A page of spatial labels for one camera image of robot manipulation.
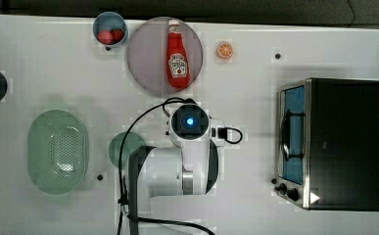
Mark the red ketchup bottle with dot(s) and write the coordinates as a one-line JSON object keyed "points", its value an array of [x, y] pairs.
{"points": [[177, 68]]}

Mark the blue cup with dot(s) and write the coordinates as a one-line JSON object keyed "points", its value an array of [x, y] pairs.
{"points": [[110, 21]]}

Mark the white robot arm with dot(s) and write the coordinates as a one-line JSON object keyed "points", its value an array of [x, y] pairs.
{"points": [[188, 167]]}

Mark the orange slice toy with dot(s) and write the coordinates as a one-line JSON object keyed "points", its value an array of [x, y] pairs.
{"points": [[224, 50]]}

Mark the green perforated colander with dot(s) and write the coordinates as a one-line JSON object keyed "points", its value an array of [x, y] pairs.
{"points": [[57, 152]]}

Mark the grey round plate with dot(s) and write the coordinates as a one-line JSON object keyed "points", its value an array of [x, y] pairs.
{"points": [[146, 55]]}

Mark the red toy strawberry small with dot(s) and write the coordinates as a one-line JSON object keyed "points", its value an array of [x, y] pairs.
{"points": [[117, 34]]}

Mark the green mug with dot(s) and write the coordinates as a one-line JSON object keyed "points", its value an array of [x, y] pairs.
{"points": [[123, 145]]}

